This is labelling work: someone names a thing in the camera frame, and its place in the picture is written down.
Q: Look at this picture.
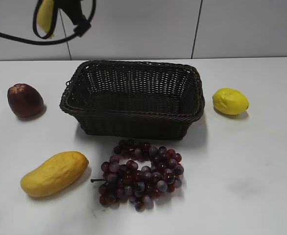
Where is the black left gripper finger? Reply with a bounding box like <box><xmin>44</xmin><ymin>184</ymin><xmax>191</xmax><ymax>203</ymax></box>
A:
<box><xmin>32</xmin><ymin>0</ymin><xmax>58</xmax><ymax>39</ymax></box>

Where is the dark woven rectangular basket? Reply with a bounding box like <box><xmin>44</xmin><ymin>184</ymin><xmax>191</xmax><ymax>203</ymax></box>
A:
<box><xmin>60</xmin><ymin>60</ymin><xmax>205</xmax><ymax>140</ymax></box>

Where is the yellow banana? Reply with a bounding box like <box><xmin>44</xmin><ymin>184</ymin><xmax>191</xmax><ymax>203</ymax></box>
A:
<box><xmin>36</xmin><ymin>0</ymin><xmax>54</xmax><ymax>39</ymax></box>

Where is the yellow mango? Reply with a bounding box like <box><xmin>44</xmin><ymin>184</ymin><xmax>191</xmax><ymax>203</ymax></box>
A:
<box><xmin>20</xmin><ymin>151</ymin><xmax>89</xmax><ymax>197</ymax></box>

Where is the black cable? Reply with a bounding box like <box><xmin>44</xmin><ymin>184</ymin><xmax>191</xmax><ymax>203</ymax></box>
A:
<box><xmin>0</xmin><ymin>0</ymin><xmax>96</xmax><ymax>46</ymax></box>

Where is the dark red apple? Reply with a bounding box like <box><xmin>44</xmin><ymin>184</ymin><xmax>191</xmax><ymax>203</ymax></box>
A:
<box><xmin>7</xmin><ymin>83</ymin><xmax>44</xmax><ymax>118</ymax></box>

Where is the yellow lemon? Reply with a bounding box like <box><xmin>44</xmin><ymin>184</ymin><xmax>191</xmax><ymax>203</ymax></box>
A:
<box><xmin>212</xmin><ymin>88</ymin><xmax>249</xmax><ymax>115</ymax></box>

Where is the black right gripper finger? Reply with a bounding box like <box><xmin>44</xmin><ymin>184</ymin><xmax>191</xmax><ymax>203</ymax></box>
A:
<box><xmin>59</xmin><ymin>0</ymin><xmax>91</xmax><ymax>37</ymax></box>

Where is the red purple grape bunch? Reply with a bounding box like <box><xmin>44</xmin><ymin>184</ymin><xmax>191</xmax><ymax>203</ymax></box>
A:
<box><xmin>90</xmin><ymin>139</ymin><xmax>185</xmax><ymax>212</ymax></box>

